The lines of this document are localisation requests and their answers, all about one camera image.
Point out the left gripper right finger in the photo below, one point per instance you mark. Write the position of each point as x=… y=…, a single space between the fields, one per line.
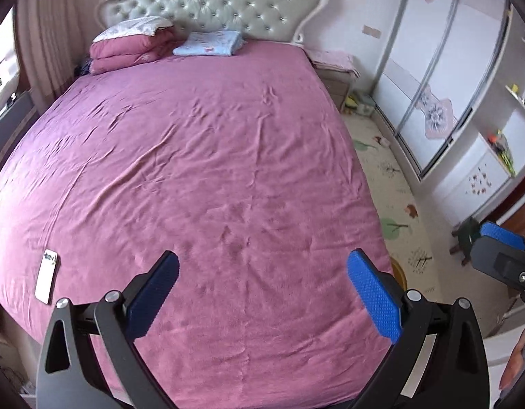
x=436 y=359

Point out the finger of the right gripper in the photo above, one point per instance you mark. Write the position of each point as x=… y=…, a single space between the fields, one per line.
x=500 y=261
x=505 y=238

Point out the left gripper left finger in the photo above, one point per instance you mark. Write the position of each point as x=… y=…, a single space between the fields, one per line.
x=69 y=374

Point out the right hand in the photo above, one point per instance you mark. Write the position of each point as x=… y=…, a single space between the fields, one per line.
x=514 y=365

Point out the green round stool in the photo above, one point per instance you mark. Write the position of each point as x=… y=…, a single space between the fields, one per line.
x=466 y=234

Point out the white shelf cabinet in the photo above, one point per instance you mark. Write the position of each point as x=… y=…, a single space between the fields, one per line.
x=487 y=157

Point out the cartoon tree play mat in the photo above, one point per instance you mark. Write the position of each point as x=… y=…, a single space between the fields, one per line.
x=403 y=232

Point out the white remote control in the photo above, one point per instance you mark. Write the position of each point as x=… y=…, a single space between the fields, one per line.
x=47 y=270

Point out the small toy on mat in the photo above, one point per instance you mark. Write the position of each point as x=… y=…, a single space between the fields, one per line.
x=382 y=141

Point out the white storage box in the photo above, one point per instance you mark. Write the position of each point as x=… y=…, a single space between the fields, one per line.
x=365 y=104

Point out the white sliding wardrobe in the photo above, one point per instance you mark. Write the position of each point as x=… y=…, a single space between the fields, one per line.
x=440 y=57

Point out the pink bed sheet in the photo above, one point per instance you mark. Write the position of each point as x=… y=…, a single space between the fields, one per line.
x=243 y=167

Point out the tufted grey headboard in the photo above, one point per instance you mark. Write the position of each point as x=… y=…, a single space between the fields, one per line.
x=281 y=21

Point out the folded pink quilt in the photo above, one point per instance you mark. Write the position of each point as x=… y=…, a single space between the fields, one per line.
x=122 y=52

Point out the folded light blue blanket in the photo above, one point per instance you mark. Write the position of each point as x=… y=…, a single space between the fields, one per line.
x=216 y=43

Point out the brown curtain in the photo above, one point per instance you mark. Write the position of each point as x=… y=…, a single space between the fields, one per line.
x=50 y=46

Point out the white pillow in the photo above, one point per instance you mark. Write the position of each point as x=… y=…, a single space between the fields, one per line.
x=147 y=26

